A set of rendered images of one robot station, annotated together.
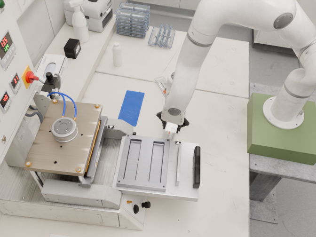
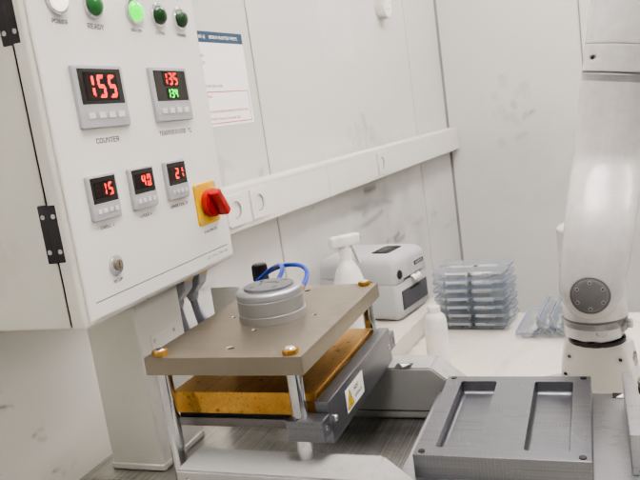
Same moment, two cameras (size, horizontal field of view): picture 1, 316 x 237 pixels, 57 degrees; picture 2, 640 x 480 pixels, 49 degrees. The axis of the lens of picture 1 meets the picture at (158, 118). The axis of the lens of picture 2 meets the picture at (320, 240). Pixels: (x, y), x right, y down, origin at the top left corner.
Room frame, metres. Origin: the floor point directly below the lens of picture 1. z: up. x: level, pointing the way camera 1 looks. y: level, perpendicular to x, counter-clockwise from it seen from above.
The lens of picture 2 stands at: (-0.20, -0.05, 1.33)
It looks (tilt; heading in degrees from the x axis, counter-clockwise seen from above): 10 degrees down; 20
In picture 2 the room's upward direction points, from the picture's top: 8 degrees counter-clockwise
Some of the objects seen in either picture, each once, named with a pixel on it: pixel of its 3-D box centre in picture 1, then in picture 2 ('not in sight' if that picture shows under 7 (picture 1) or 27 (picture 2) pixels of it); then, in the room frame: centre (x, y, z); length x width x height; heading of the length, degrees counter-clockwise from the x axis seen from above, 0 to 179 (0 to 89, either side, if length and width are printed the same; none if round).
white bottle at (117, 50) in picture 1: (117, 54); (436, 337); (1.27, 0.26, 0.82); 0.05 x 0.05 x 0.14
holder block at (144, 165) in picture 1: (145, 161); (510, 422); (0.52, 0.03, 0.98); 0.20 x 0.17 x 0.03; 178
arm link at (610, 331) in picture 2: not in sight; (597, 325); (0.80, -0.07, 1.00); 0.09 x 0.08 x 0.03; 75
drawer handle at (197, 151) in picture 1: (197, 166); not in sight; (0.51, -0.15, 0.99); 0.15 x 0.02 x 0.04; 178
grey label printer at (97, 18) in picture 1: (89, 9); (375, 280); (1.59, 0.47, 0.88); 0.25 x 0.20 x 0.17; 77
